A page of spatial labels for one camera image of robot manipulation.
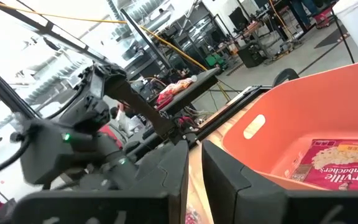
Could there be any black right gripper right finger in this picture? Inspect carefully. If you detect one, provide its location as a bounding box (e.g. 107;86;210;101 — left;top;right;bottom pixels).
201;139;358;224

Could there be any red popcorn bag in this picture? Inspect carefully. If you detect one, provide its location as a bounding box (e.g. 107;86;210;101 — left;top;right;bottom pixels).
286;138;358;191

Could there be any orange snack bag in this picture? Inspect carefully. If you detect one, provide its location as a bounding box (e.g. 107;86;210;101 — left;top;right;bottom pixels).
165;77;195;95

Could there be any black floor cable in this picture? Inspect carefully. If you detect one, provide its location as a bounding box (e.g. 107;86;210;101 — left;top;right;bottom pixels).
329;6;356;65

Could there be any red stool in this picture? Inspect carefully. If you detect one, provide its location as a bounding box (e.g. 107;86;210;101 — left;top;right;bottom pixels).
312;6;334;29

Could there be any red snack bag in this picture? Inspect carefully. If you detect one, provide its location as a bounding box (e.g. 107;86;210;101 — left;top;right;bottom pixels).
155;91;174;110

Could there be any person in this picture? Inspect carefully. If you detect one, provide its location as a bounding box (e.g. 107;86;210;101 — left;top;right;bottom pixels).
109;104;147;136
289;0;324;29

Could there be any black desk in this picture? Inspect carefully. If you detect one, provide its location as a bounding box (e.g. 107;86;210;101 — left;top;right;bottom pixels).
154;67;221;116

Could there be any black box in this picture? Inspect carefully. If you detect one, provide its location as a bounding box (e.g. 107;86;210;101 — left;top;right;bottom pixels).
237;42;266;68

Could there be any yellow hanging cable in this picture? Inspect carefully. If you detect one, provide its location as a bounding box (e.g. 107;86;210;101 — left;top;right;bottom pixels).
0;0;231;102

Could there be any orange plastic basket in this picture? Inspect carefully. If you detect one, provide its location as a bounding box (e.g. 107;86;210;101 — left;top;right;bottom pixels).
221;57;358;191

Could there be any black overhead rig beam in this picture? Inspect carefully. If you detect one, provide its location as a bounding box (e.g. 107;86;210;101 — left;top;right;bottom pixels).
0;0;111;122

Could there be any green machine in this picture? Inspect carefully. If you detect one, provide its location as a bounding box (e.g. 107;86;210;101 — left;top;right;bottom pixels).
204;52;229;72

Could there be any black chair back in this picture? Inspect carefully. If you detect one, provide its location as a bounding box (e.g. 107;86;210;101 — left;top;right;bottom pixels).
271;67;300;88

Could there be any black aluminium table frame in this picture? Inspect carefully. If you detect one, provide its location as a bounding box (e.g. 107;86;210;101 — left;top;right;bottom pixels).
194;85;273;146

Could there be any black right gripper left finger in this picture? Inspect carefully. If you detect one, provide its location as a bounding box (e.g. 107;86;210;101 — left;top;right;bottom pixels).
9;139;190;224

